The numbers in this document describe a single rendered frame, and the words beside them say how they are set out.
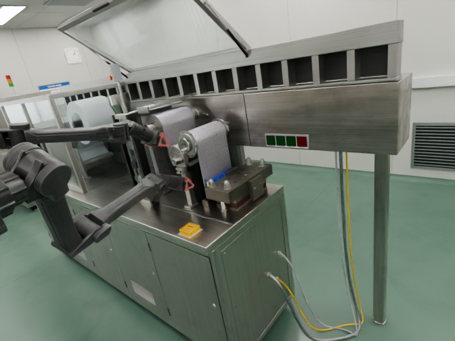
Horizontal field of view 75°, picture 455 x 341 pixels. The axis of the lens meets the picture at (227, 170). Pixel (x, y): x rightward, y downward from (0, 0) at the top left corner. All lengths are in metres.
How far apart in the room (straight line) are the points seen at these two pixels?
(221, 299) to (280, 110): 0.96
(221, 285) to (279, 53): 1.11
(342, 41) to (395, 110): 0.35
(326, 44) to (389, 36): 0.24
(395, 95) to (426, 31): 2.35
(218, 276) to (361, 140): 0.87
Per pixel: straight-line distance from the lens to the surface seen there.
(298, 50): 1.46
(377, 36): 1.35
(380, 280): 1.98
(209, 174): 1.59
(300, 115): 1.49
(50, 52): 7.20
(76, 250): 1.02
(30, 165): 0.71
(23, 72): 6.98
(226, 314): 1.57
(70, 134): 1.35
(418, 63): 3.69
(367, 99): 1.37
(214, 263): 1.37
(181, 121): 1.75
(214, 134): 1.60
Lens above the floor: 1.62
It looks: 20 degrees down
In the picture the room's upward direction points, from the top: 10 degrees counter-clockwise
